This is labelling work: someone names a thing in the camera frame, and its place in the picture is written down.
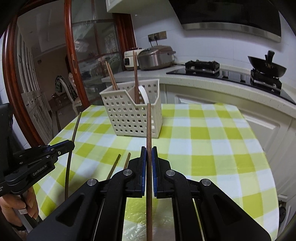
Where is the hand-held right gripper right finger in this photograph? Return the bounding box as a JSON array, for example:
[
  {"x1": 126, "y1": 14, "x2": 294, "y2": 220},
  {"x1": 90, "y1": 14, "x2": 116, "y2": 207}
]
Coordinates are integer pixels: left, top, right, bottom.
[{"x1": 152, "y1": 147, "x2": 271, "y2": 241}]

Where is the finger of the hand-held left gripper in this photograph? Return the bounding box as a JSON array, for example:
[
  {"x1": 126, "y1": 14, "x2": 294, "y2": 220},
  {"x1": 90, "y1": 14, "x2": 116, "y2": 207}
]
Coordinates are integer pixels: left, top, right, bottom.
[
  {"x1": 13, "y1": 140, "x2": 75, "y2": 167},
  {"x1": 5, "y1": 151, "x2": 61, "y2": 193}
]

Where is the white rice cooker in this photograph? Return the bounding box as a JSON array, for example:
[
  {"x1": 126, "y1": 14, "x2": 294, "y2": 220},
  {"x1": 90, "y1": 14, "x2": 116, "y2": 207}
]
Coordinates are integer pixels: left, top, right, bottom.
[{"x1": 124, "y1": 47, "x2": 144, "y2": 71}]

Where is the red wooden glass door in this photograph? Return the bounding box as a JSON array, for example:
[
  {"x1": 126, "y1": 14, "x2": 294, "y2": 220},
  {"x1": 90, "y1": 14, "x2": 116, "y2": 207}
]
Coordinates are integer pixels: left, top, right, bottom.
[{"x1": 5, "y1": 0, "x2": 137, "y2": 149}]

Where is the black range hood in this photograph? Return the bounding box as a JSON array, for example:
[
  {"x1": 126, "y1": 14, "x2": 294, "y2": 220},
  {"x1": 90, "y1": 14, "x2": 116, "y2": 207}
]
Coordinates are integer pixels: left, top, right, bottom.
[{"x1": 169, "y1": 0, "x2": 282, "y2": 42}]

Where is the white wall cabinet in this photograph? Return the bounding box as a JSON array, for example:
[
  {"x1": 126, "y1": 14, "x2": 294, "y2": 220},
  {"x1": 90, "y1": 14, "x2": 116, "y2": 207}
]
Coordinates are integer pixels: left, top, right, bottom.
[{"x1": 106, "y1": 0, "x2": 132, "y2": 13}]

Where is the green checked tablecloth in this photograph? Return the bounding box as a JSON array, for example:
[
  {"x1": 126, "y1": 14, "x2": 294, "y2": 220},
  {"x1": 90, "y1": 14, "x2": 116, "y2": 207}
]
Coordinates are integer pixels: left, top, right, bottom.
[{"x1": 32, "y1": 103, "x2": 280, "y2": 241}]

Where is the silver electric cooker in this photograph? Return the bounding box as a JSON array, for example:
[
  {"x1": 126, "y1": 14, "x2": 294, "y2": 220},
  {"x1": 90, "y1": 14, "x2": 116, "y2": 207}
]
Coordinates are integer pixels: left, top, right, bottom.
[{"x1": 137, "y1": 45, "x2": 176, "y2": 70}]

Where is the cream plastic utensil basket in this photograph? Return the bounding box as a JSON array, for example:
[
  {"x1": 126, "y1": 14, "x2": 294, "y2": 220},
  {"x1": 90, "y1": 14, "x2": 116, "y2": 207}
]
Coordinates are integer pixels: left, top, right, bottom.
[{"x1": 99, "y1": 79, "x2": 162, "y2": 139}]

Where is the person's left hand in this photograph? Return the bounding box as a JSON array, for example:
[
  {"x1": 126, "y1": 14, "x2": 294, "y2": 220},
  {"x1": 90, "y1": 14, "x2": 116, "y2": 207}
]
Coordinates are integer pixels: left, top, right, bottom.
[{"x1": 0, "y1": 186, "x2": 39, "y2": 229}]

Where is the wall socket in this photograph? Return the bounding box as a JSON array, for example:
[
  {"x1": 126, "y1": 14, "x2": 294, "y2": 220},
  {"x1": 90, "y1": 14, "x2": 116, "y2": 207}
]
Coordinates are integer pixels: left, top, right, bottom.
[{"x1": 148, "y1": 31, "x2": 167, "y2": 42}]

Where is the dark cloth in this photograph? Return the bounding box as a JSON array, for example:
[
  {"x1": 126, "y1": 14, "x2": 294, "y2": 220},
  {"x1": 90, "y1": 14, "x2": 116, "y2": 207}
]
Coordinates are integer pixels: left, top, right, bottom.
[{"x1": 55, "y1": 75, "x2": 67, "y2": 93}]

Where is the white sideboard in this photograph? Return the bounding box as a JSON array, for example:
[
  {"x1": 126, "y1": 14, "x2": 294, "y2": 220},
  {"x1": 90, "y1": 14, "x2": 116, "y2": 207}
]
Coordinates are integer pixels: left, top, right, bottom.
[{"x1": 21, "y1": 89, "x2": 55, "y2": 142}]

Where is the black wok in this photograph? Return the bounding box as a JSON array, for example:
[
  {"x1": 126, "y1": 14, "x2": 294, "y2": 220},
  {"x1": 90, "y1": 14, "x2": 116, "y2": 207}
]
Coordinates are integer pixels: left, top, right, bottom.
[{"x1": 248, "y1": 50, "x2": 287, "y2": 78}]

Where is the black gas hob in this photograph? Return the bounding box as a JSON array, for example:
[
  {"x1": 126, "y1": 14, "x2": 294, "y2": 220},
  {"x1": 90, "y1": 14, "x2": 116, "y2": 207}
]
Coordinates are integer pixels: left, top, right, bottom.
[{"x1": 166, "y1": 60, "x2": 296, "y2": 105}]

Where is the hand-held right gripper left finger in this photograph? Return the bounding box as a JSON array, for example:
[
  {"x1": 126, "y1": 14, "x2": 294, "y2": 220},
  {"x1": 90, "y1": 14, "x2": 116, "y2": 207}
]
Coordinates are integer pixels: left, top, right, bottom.
[{"x1": 27, "y1": 146, "x2": 147, "y2": 241}]

